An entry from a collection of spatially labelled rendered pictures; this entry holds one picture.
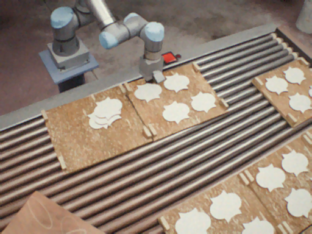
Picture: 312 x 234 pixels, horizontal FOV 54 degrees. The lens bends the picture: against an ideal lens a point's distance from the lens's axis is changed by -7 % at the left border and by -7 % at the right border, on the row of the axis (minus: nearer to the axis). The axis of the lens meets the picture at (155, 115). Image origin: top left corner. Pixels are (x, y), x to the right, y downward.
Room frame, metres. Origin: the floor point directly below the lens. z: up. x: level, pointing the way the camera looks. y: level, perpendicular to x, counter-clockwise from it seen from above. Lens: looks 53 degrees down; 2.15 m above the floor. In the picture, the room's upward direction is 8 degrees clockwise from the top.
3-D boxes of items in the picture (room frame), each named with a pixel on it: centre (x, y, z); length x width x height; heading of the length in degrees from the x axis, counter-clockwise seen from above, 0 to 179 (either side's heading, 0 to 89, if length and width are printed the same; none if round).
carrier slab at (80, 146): (0.81, 0.26, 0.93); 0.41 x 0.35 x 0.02; 124
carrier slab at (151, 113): (1.03, -0.08, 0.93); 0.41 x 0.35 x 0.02; 123
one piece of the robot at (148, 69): (1.02, 0.04, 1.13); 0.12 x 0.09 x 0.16; 43
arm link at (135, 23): (1.09, 0.14, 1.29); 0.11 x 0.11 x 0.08; 50
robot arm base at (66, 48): (1.27, 0.54, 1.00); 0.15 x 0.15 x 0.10
